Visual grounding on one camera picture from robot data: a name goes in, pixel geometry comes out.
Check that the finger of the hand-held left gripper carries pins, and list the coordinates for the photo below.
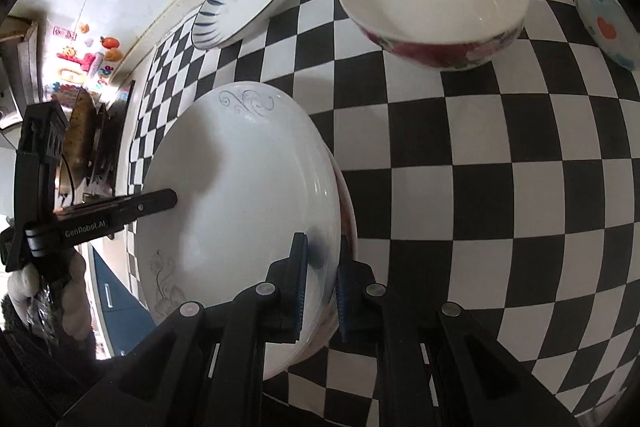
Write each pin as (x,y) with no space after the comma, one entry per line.
(145,206)

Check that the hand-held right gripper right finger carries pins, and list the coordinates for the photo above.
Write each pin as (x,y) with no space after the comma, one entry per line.
(344,297)

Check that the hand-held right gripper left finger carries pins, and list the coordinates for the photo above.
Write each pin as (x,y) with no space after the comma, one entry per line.
(299,292)

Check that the white plate grey floral print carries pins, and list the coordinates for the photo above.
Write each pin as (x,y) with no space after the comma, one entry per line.
(235,207)

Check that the person's left forearm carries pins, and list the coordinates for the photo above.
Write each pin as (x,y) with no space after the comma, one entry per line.
(30,367)

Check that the person's left hand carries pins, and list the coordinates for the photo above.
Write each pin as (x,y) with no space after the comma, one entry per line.
(75,307)

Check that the metal wok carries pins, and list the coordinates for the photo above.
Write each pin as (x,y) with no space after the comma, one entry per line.
(80,137)

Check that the black stove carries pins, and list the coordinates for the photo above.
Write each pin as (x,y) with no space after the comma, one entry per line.
(107,142)

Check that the blue cabinet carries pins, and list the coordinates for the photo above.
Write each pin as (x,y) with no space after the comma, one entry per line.
(122,307)

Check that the black white checkered mat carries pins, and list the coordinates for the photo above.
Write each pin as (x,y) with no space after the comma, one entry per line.
(500,207)

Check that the colourful wall stickers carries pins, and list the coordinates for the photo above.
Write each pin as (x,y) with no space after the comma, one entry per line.
(85,57)

